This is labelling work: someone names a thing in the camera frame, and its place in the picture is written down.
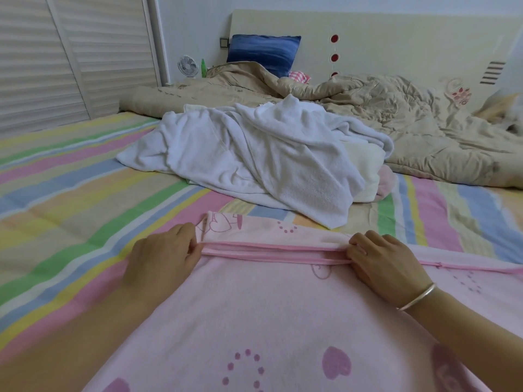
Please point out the person's left hand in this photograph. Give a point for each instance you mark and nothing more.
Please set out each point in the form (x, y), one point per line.
(159, 261)

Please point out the person's right hand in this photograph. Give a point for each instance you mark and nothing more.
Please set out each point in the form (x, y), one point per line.
(388, 265)

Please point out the cream fleece blanket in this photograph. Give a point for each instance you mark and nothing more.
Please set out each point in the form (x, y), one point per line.
(368, 167)

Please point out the white towel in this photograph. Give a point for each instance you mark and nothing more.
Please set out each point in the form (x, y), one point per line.
(270, 155)

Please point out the person's right forearm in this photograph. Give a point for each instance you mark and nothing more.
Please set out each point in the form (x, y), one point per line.
(474, 343)

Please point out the person's left forearm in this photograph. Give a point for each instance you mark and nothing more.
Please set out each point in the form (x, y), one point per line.
(57, 347)

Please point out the striped pastel bed sheet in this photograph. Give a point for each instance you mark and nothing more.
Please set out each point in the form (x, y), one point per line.
(82, 208)

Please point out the beige quilt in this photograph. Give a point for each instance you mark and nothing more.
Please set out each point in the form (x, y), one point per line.
(433, 126)

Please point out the cream plush toy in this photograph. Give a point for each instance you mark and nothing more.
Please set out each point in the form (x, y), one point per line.
(503, 110)

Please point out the small white desk fan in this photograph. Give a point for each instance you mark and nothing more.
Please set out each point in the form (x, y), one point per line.
(187, 66)

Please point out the green bottle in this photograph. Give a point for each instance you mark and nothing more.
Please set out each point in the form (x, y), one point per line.
(203, 68)

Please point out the pink patterned pillow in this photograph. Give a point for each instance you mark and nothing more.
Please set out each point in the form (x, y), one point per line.
(299, 76)

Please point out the white headboard with red dots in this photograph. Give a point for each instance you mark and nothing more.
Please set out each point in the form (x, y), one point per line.
(392, 49)

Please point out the blue pillow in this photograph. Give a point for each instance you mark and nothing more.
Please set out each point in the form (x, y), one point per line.
(263, 53)

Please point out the wall switch plate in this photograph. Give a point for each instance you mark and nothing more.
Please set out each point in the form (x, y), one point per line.
(225, 42)

